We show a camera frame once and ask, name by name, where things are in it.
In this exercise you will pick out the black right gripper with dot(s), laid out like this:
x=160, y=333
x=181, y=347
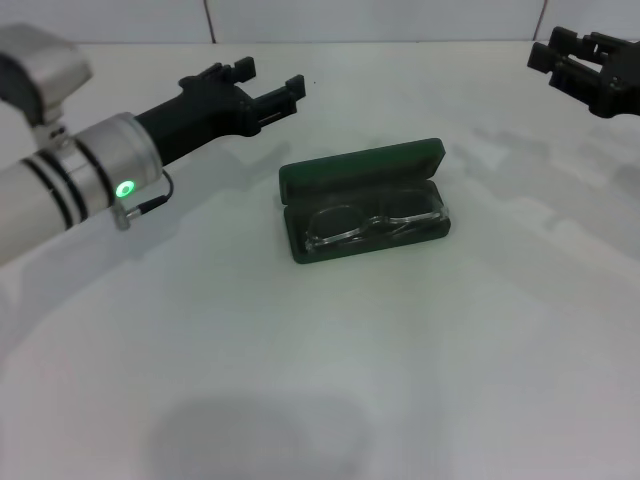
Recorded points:
x=622, y=80

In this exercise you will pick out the clear white glasses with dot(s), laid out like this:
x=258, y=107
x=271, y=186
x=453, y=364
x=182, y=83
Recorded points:
x=372, y=220

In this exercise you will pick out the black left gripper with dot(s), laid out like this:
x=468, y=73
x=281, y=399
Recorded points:
x=200, y=115

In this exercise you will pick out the green glasses case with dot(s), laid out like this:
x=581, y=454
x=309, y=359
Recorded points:
x=350, y=175

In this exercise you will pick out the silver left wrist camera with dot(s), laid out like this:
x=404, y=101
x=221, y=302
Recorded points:
x=45, y=65

